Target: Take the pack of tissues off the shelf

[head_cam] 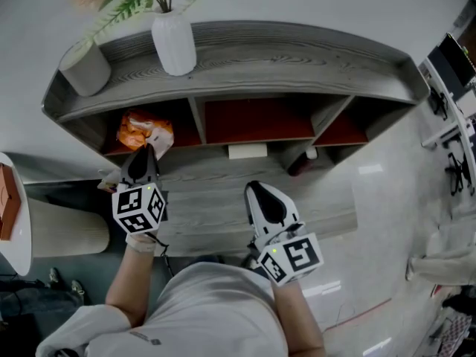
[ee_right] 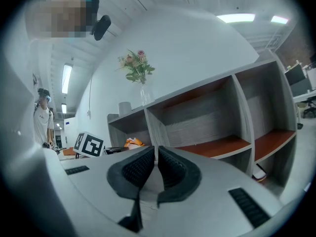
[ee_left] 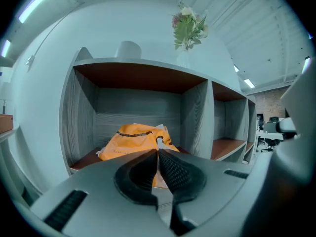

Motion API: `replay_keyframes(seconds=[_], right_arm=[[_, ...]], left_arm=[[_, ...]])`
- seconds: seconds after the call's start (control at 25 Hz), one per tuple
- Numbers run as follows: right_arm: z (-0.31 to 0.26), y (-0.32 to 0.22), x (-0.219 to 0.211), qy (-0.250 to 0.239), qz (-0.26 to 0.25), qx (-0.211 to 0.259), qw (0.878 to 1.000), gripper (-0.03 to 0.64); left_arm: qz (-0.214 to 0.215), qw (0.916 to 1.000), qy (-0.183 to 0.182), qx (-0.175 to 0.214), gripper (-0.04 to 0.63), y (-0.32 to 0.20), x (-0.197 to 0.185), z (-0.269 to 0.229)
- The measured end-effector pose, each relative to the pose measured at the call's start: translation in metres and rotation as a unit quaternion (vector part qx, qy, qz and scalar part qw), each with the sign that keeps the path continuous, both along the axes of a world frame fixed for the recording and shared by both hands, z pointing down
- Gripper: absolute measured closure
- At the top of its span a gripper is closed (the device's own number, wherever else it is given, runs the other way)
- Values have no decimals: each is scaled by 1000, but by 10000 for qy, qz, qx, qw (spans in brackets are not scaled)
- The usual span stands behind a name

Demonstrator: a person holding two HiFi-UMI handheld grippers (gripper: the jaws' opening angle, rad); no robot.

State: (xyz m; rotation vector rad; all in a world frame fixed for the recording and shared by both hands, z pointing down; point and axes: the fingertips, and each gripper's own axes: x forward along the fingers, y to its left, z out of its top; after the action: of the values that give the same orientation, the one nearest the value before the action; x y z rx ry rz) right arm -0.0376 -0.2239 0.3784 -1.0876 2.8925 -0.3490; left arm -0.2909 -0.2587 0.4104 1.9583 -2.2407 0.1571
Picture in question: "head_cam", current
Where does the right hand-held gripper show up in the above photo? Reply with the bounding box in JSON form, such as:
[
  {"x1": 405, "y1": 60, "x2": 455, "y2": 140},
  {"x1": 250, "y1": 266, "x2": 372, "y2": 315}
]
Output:
[{"x1": 244, "y1": 180, "x2": 324, "y2": 287}]

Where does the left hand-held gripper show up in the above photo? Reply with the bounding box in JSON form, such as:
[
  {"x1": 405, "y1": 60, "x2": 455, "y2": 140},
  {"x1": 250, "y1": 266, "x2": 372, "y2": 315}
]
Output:
[{"x1": 111, "y1": 144, "x2": 167, "y2": 236}]

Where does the orange snack bag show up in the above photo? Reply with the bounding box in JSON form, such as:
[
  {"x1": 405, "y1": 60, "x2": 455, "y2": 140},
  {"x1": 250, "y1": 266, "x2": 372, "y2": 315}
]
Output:
[{"x1": 115, "y1": 109, "x2": 175, "y2": 161}]

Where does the grey wooden shelf desk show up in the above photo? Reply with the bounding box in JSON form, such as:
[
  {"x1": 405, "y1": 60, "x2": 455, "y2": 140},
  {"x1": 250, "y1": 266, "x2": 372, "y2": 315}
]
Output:
[{"x1": 41, "y1": 20, "x2": 431, "y2": 171}]

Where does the person's right forearm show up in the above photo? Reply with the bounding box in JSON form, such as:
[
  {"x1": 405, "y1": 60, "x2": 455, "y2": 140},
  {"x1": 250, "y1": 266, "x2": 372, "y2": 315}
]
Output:
[{"x1": 272, "y1": 279, "x2": 327, "y2": 357}]

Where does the person's left forearm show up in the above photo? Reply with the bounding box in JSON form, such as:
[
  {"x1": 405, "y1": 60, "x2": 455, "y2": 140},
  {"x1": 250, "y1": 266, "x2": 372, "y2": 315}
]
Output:
[{"x1": 105, "y1": 232, "x2": 158, "y2": 329}]

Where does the grey wooden table top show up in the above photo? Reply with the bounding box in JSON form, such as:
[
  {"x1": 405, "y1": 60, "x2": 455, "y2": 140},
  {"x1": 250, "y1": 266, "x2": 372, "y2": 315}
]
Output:
[{"x1": 99, "y1": 145, "x2": 358, "y2": 257}]

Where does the long white office desk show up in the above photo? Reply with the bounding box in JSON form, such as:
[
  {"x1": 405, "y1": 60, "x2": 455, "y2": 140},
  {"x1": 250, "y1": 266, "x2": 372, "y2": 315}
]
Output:
[{"x1": 419, "y1": 57, "x2": 476, "y2": 165}]

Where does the white round side table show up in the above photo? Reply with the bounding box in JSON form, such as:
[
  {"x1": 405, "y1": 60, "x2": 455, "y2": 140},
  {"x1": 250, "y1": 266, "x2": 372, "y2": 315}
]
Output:
[{"x1": 0, "y1": 151, "x2": 110, "y2": 277}]

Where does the dark red bottle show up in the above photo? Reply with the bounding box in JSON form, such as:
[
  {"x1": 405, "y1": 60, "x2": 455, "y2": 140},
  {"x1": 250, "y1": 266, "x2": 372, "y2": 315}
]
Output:
[{"x1": 287, "y1": 147, "x2": 319, "y2": 177}]

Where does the person's white shirt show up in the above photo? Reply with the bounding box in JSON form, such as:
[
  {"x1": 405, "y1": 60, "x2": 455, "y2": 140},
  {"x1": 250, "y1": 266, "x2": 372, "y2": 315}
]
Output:
[{"x1": 35, "y1": 261, "x2": 290, "y2": 357}]

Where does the white flat box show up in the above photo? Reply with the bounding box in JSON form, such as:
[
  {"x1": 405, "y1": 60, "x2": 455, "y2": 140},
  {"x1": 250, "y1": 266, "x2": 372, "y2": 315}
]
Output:
[{"x1": 228, "y1": 144, "x2": 269, "y2": 161}]

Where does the brown box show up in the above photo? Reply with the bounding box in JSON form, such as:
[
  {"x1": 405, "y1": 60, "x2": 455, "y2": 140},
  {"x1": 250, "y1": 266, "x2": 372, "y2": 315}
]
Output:
[{"x1": 0, "y1": 162, "x2": 22, "y2": 242}]

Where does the grey cylinder pot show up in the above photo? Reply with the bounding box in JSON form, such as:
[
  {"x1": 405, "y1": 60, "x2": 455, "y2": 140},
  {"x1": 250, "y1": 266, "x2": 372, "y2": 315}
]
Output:
[{"x1": 58, "y1": 39, "x2": 112, "y2": 97}]

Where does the white ribbed vase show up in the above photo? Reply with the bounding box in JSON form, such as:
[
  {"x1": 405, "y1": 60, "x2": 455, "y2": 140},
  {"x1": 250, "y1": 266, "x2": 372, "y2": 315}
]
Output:
[{"x1": 150, "y1": 9, "x2": 198, "y2": 77}]

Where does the black office chair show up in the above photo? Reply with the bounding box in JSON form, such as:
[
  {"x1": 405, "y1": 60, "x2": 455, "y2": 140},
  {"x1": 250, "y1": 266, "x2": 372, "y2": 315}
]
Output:
[{"x1": 443, "y1": 149, "x2": 476, "y2": 197}]

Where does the black monitor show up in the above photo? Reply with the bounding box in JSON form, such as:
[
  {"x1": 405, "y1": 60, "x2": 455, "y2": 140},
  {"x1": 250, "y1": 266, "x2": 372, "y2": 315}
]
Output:
[{"x1": 426, "y1": 33, "x2": 476, "y2": 100}]

